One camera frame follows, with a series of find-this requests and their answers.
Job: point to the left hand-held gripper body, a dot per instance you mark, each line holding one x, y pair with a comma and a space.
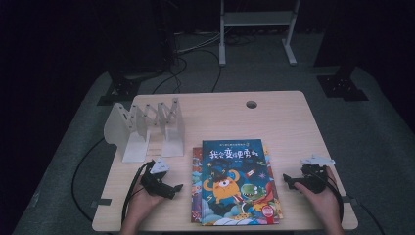
155, 184

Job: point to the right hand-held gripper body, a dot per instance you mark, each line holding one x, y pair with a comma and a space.
314, 178

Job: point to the colourful animals picture book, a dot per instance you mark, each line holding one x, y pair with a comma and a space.
196, 182

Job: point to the blue monster picture book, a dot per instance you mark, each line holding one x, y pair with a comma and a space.
236, 182

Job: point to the white expandable book rack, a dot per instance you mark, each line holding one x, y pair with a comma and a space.
137, 133

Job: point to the person's left hand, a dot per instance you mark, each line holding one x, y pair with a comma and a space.
142, 204

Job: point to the person's right hand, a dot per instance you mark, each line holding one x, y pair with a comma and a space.
326, 205

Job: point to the grey tape strip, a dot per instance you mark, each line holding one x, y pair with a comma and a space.
349, 199
101, 202

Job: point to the black metal stand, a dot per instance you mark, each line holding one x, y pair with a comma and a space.
122, 89
342, 86

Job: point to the dark cabinet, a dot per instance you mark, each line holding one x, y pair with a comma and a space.
143, 45

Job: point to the white metal frame stand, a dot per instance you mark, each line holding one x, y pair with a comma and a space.
257, 18

